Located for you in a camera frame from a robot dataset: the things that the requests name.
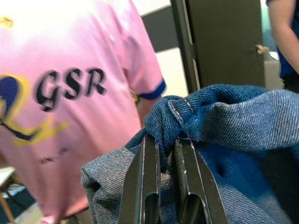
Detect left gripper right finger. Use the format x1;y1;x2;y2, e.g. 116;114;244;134
172;137;234;224

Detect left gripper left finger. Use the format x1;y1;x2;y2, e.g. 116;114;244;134
120;135;162;224

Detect blue denim jeans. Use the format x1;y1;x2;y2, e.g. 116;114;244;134
81;84;299;224

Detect person in pink shirt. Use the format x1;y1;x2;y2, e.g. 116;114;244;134
0;0;168;220

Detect person blue shirt black shorts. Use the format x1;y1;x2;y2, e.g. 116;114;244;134
267;0;299;89

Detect black door with frame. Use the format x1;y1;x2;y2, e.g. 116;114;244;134
170;0;269;94

